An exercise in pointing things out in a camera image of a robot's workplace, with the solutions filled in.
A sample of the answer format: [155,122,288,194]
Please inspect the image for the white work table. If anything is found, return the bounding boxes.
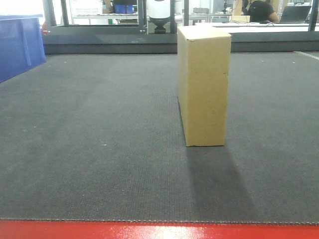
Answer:
[195,22,309,33]

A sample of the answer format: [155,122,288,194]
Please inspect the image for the tan cardboard box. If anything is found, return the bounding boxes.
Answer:
[177,24,231,146]

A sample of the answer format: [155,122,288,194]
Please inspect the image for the white black cylindrical robot base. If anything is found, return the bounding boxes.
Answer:
[147,0,170,34]

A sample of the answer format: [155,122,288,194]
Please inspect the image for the dark grey conveyor belt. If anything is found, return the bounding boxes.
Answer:
[0,52,319,224]

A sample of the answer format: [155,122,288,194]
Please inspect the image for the black laptop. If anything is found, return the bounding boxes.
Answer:
[279,5,311,24]

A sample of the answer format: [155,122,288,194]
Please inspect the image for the red conveyor front edge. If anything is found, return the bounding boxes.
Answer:
[0,220,319,239]

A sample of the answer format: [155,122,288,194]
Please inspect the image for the blue plastic bin left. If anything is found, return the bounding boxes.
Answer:
[0,14,46,82]

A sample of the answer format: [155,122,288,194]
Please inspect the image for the black metal frame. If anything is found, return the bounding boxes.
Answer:
[42,0,319,54]

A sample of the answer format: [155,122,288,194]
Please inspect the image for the person in black shirt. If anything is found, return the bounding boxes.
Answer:
[248,0,280,22]

